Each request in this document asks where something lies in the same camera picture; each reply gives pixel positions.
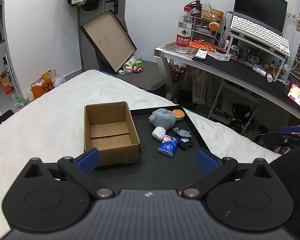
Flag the black tray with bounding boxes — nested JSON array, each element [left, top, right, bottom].
[[44, 107, 212, 193]]

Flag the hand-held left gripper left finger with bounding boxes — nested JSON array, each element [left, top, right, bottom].
[[22, 148, 115, 200]]

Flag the red storage basket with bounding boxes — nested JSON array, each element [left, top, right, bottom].
[[169, 64, 188, 83]]

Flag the white remote control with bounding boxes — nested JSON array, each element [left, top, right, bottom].
[[195, 48, 208, 60]]

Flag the white keyboard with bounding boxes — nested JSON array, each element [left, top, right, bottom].
[[230, 15, 290, 55]]

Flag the long red box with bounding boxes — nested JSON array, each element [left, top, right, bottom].
[[189, 40, 227, 53]]

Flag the clear water bottle red label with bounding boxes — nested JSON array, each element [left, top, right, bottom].
[[175, 7, 193, 54]]

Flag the blue tissue pack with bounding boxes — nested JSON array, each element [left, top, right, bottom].
[[158, 135, 179, 157]]

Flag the white crumpled tissue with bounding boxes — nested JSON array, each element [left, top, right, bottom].
[[152, 126, 167, 141]]

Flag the small black fan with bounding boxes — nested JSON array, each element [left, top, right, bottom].
[[227, 120, 243, 132]]

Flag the orange shopping bag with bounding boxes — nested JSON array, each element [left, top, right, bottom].
[[30, 79, 56, 100]]

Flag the brown cardboard box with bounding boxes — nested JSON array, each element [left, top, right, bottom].
[[84, 101, 142, 167]]

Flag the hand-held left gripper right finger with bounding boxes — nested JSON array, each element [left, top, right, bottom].
[[181, 148, 277, 200]]

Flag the grey fluffy plush toy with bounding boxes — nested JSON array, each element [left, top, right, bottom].
[[149, 108, 177, 130]]

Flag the black laptop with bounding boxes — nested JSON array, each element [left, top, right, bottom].
[[232, 0, 288, 37]]

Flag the white round can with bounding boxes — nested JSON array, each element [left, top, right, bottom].
[[122, 56, 138, 71]]

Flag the dark cloth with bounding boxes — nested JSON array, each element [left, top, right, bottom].
[[0, 110, 14, 132]]

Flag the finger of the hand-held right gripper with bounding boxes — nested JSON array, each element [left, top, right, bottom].
[[279, 124, 300, 135], [264, 131, 300, 147]]

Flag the denim whale toy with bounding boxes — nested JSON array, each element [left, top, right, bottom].
[[173, 127, 192, 138]]

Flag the small burger toy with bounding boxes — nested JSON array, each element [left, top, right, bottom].
[[172, 109, 185, 122]]

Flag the black star pouch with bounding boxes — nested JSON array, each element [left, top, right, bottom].
[[177, 137, 194, 150]]

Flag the leaning brown board frame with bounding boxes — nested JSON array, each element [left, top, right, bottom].
[[79, 9, 137, 73]]

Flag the white tote bag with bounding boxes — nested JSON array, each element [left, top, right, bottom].
[[191, 71, 208, 105]]

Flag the green plastic bag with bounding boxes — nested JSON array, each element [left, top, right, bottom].
[[12, 94, 28, 110]]

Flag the grey chair seat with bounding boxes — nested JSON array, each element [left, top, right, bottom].
[[119, 60, 167, 91]]

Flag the yellow paper bag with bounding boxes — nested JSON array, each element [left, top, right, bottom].
[[41, 69, 57, 83]]

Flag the black door handle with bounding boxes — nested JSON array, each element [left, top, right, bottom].
[[105, 0, 119, 13]]

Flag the orange carton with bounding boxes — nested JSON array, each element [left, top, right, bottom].
[[0, 71, 13, 95]]

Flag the tablet with lit screen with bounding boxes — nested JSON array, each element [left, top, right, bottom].
[[286, 81, 300, 112]]

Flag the woven yellow basket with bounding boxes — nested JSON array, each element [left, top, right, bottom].
[[201, 8, 219, 22]]

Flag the clear drawer organizer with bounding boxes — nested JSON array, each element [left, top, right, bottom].
[[190, 15, 222, 44]]

